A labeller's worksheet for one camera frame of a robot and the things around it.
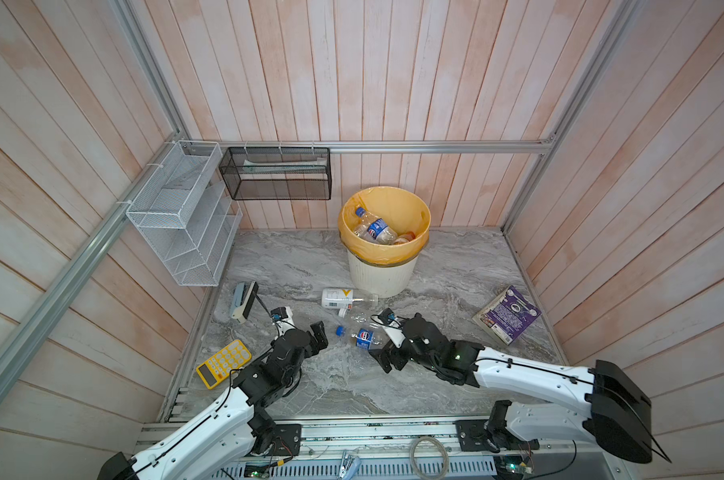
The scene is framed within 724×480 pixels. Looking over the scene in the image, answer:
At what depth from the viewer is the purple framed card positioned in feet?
3.02

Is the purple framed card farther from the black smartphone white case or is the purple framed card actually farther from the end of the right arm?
the black smartphone white case

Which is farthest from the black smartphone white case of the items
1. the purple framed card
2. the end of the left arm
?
the purple framed card

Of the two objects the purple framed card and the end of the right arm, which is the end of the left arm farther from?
the purple framed card

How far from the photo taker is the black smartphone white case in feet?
3.10

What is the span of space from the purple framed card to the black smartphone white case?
75 centimetres

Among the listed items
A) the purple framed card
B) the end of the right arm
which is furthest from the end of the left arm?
the purple framed card

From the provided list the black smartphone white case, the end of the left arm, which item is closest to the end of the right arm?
the end of the left arm

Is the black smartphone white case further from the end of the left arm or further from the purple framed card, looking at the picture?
the purple framed card
